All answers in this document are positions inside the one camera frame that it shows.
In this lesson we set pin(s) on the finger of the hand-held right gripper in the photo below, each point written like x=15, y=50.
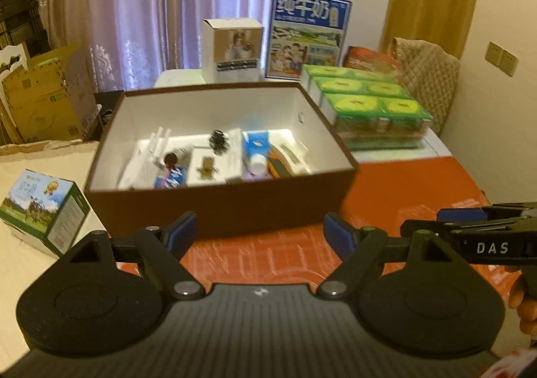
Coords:
x=461, y=214
x=440, y=228

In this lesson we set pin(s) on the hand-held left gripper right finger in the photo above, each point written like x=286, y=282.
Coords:
x=339, y=235

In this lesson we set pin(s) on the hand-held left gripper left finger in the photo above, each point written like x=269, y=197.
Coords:
x=184, y=233

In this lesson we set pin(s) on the brown cardboard box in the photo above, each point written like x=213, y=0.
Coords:
x=209, y=210

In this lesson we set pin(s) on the blue packet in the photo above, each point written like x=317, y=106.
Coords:
x=172, y=179

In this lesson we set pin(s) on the white carton with gold print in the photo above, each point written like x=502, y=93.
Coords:
x=218, y=172

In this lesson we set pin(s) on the small dark round object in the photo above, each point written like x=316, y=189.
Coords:
x=170, y=160

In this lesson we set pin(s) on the white wifi extender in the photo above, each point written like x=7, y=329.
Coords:
x=142, y=168

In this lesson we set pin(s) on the purple tube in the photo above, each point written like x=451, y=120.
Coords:
x=256, y=172

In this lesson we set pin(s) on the black hair clip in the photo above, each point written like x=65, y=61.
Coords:
x=218, y=141

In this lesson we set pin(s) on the blue and white tube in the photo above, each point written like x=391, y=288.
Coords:
x=256, y=145

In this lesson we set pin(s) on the person's right hand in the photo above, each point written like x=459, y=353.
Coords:
x=524, y=302

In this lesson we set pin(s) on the red printed cardboard sheet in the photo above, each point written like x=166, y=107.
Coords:
x=398, y=185

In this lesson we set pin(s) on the green drink carton pack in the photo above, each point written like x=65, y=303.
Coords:
x=356, y=105

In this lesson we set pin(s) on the beige quilted cloth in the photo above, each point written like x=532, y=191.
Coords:
x=432, y=80

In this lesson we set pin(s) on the green landscape print carton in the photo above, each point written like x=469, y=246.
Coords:
x=37, y=210

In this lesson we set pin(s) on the red instant noodle bowl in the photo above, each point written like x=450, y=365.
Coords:
x=369, y=59

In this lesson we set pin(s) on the small white product box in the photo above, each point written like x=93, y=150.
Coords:
x=230, y=51

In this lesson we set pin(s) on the brown cardboard carton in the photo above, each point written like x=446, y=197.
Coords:
x=42, y=109

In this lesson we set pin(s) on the blue milk carton case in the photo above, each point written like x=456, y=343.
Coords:
x=302, y=34

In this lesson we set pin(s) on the lilac sheer curtain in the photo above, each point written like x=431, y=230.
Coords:
x=168, y=5

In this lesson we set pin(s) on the white cut-out cardboard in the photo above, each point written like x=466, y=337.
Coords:
x=12, y=61

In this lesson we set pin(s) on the beige wall switch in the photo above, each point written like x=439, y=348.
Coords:
x=508, y=62
x=493, y=54

